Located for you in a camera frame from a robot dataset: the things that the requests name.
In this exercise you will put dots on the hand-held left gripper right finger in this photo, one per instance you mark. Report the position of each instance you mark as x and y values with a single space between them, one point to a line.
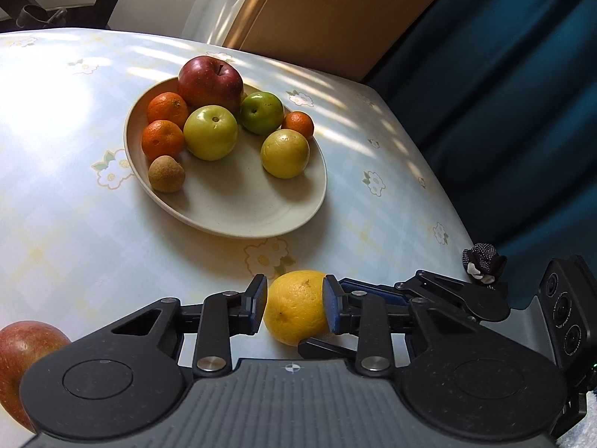
332 305

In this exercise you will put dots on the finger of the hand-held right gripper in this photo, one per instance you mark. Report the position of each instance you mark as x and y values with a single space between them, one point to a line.
394 290
326 347

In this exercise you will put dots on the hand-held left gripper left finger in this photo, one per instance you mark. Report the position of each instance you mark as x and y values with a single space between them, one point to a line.
258 303

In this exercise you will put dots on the yellow lemon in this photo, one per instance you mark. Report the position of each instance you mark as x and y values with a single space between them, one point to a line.
294 308

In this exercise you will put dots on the beige round plate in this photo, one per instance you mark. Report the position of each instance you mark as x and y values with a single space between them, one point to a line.
242 200

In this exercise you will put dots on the yellowish green round fruit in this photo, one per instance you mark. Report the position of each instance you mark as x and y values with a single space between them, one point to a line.
285 154

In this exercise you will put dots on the brown longan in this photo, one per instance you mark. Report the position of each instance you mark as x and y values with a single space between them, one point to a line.
166 174

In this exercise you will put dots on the large yellow-green apple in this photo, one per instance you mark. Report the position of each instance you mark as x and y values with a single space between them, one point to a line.
211 133

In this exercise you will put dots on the tangerine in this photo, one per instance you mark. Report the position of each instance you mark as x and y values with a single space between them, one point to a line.
298 124
167 108
162 140

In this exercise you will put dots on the bright green apple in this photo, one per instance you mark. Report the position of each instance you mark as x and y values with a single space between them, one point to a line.
262 112

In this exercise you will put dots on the dark red apple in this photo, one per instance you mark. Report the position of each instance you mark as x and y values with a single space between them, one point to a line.
210 81

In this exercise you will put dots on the black dotted glove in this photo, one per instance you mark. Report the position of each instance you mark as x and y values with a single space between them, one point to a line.
482 261

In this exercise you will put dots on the floral tablecloth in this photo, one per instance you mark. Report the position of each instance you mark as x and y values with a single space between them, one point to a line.
70 219

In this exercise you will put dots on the dark blue curtain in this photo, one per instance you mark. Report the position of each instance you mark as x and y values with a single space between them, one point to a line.
513 102

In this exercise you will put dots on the red and yellow apple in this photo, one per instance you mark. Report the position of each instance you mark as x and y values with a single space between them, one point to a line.
23 364

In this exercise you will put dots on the wooden board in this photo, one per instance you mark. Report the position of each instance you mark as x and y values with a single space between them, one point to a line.
326 9

